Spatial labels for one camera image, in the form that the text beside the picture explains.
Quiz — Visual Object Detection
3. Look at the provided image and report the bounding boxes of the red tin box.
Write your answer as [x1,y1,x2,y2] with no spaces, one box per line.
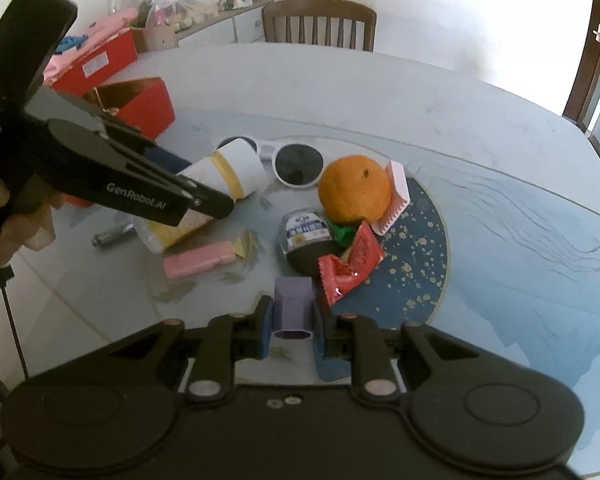
[82,77,176,140]

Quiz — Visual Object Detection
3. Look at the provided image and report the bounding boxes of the white tube with yellow band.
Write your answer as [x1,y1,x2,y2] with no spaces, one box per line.
[135,140,267,253]

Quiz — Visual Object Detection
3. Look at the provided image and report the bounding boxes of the red cardboard box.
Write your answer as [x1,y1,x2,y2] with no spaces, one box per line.
[50,30,138,96]

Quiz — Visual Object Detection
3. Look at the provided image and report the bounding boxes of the clear plastic bag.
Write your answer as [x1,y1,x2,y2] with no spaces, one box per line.
[140,0,222,31]

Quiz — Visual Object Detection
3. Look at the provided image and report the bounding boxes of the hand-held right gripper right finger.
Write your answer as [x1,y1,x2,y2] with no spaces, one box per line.
[311,300,481,406]

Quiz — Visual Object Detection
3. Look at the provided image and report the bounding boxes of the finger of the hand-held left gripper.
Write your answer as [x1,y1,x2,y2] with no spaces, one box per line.
[77,97,193,173]
[92,155,235,228]

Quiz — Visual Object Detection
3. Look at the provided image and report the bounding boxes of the small green wrapper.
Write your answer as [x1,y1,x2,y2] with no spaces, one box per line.
[330,221,357,247]

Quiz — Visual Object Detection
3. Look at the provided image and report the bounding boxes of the orange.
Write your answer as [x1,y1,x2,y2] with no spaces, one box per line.
[318,156,392,225]

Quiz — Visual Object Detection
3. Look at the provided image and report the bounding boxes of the red box with pink cloth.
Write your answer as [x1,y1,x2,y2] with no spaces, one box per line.
[42,7,138,83]

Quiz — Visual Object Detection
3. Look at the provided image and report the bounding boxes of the red snack packet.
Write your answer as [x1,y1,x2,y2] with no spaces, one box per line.
[346,220,385,282]
[317,254,362,308]

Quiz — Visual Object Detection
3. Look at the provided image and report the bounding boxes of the pink comb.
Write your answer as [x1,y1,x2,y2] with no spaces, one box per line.
[371,160,411,236]

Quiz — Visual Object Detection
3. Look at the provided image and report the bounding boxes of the person's left hand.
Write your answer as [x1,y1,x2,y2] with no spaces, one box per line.
[0,152,63,268]

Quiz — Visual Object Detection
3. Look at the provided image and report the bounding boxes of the small blue toy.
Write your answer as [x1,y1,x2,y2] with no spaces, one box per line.
[55,35,89,54]

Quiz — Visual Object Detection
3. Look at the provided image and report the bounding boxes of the wooden chair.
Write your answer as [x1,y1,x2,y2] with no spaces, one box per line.
[261,0,377,52]

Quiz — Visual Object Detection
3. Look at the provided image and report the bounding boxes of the black cable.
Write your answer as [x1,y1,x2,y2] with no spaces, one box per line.
[0,266,31,381]

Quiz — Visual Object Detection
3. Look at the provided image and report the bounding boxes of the pink eraser bar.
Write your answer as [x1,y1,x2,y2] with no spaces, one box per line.
[162,241,237,280]

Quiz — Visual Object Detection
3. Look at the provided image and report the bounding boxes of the white sunglasses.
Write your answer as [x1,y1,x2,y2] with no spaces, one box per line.
[216,135,326,190]

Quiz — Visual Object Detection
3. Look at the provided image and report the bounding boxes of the brown cardboard box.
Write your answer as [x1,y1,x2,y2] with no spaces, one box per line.
[130,25,178,53]

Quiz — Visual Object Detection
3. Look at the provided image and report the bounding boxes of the wooden sideboard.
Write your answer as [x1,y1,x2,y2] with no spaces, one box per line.
[130,0,276,53]

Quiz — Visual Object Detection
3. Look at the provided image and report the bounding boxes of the small purple block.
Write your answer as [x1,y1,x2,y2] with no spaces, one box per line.
[272,276,315,341]

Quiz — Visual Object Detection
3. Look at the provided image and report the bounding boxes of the brown door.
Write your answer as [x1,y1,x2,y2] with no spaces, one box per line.
[562,0,600,123]

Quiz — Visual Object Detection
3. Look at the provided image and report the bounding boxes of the blue speckled placemat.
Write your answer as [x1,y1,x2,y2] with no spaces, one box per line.
[315,175,448,385]

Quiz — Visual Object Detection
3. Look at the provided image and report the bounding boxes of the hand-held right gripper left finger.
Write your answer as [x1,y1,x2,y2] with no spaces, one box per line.
[107,295,276,404]

